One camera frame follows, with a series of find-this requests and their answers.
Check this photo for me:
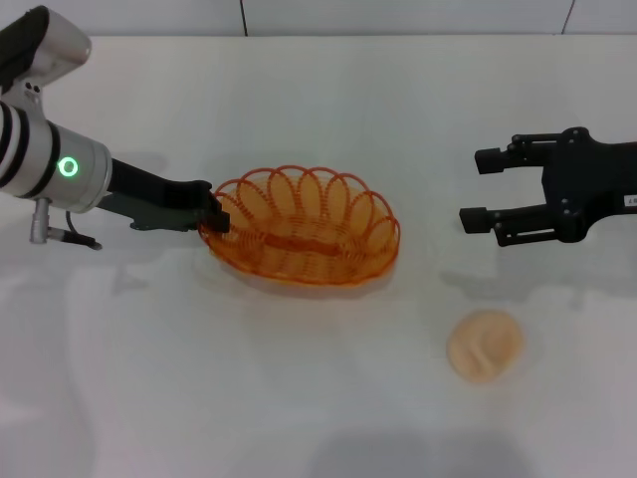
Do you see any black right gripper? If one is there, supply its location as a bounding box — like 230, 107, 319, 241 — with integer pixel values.
458, 126, 637, 249

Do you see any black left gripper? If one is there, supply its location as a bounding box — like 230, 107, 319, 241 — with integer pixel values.
97, 157, 231, 235

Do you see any orange woven plastic basket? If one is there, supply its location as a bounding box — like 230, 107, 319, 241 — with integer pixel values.
198, 164, 402, 288

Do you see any round beige bread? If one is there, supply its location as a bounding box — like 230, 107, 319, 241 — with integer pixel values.
446, 308, 527, 384

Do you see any silver cylindrical connector plug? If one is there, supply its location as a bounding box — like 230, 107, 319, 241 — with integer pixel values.
28, 197, 54, 245

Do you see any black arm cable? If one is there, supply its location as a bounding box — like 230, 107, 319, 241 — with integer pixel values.
47, 211, 105, 251

